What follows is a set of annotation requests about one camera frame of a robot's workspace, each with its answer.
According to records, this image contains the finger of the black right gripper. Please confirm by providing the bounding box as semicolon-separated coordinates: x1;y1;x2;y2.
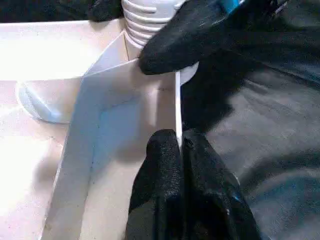
87;0;124;23
137;0;281;77

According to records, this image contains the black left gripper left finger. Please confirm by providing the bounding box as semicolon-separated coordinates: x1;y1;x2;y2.
125;129;186;240

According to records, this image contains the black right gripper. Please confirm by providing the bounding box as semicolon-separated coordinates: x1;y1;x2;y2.
245;0;320;58

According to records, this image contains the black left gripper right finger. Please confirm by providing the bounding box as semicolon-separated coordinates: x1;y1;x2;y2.
182;129;262;240

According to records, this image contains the white plastic table leg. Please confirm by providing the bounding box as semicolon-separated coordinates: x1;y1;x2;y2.
121;0;188;63

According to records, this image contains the white plastic table top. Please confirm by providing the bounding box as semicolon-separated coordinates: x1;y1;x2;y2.
0;19;200;240

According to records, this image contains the black plastic mat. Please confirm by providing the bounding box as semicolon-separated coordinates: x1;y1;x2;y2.
0;0;320;240

